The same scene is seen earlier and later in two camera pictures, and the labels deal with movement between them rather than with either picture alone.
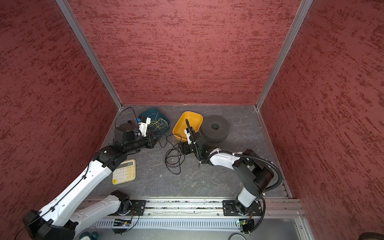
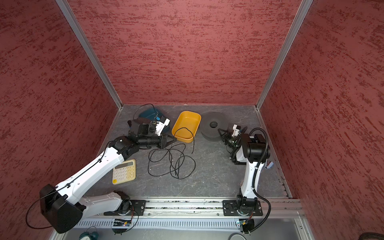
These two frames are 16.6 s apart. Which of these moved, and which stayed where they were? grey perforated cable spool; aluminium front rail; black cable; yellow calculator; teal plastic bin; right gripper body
Moved: right gripper body; black cable
Stayed: yellow calculator; aluminium front rail; grey perforated cable spool; teal plastic bin
